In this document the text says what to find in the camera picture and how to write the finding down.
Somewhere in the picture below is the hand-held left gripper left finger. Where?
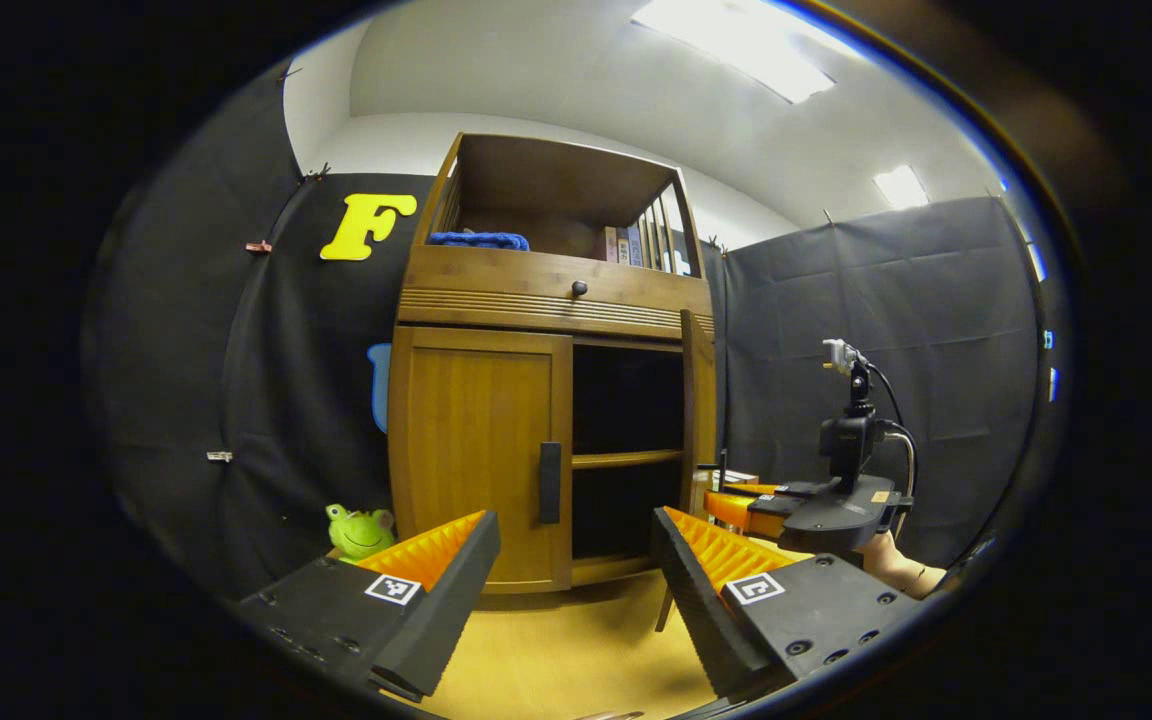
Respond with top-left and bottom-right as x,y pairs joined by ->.
236,510 -> 502,703

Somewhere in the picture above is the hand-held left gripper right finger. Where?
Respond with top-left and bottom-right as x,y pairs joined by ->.
650,505 -> 922,704

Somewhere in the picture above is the wooden cabinet door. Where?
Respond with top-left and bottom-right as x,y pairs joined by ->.
677,308 -> 720,517
388,327 -> 575,594

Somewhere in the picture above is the wooden shoe cabinet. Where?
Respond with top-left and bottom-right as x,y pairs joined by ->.
387,132 -> 720,595

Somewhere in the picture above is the wooden cabinet drawer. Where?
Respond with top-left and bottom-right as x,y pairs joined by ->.
397,245 -> 716,342

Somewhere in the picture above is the green frog toy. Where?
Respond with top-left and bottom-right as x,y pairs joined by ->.
325,502 -> 398,564

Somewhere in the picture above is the black backdrop cloth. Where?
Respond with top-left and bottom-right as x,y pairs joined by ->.
81,60 -> 1072,603

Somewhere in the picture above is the row of upright books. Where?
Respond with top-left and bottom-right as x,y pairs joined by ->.
603,224 -> 646,269

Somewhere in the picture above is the small ceiling light panel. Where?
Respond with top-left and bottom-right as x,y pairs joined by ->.
872,164 -> 931,212

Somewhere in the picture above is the blue cloth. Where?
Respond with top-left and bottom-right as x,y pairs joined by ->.
425,231 -> 532,252

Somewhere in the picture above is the large ceiling light panel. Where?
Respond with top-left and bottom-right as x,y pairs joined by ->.
632,0 -> 838,105

